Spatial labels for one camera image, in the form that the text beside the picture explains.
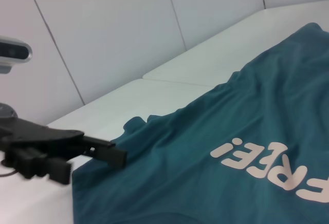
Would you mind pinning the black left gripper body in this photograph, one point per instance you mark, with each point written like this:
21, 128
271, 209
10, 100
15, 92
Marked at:
38, 139

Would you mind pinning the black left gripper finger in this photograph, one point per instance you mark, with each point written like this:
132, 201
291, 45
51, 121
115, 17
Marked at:
59, 170
108, 153

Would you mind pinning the teal t-shirt with FREE print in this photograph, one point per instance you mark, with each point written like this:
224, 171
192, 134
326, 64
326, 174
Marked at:
205, 131

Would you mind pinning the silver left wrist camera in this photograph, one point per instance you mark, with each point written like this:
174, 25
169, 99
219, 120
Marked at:
13, 53

